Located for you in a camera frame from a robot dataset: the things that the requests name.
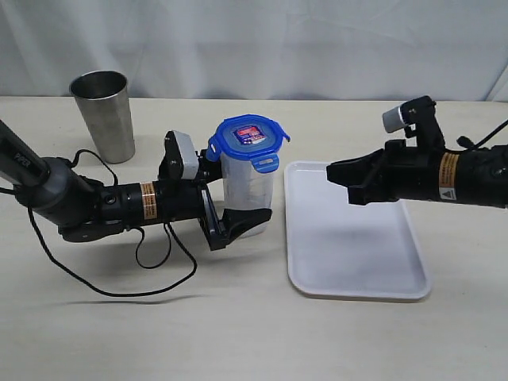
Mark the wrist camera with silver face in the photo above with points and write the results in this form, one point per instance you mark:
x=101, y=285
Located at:
x=180, y=161

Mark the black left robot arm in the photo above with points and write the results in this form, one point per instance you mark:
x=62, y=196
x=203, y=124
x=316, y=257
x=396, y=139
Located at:
x=85, y=209

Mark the blue container lid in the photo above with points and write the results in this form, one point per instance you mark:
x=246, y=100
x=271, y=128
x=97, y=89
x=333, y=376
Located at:
x=248, y=138

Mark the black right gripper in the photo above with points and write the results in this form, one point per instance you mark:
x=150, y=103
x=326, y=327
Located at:
x=401, y=172

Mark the clear plastic container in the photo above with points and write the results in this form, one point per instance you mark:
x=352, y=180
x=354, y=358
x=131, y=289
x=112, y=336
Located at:
x=245, y=186

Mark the stainless steel cup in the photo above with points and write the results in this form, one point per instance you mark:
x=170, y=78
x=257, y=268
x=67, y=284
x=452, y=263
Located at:
x=103, y=101

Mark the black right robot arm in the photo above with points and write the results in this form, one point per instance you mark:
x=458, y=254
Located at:
x=477, y=177

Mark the white backdrop cloth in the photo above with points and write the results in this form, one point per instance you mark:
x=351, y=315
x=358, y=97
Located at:
x=351, y=50

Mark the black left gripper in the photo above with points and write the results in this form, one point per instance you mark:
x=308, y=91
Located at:
x=165, y=201

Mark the white plastic tray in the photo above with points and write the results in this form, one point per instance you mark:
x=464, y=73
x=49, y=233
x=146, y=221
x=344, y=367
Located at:
x=339, y=251

